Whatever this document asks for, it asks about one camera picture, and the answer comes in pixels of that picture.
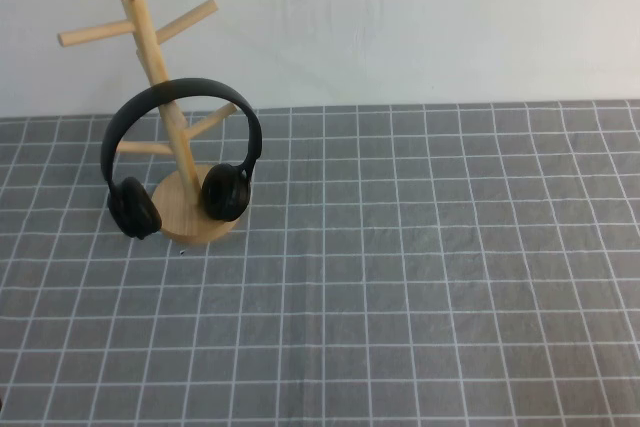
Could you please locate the grey white-checked tablecloth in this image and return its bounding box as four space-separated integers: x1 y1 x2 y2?
0 99 640 427

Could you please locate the black over-ear headphones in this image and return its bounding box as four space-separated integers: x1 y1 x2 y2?
101 77 262 242

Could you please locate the wooden branched headphone stand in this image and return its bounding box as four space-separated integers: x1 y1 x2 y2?
57 0 247 247

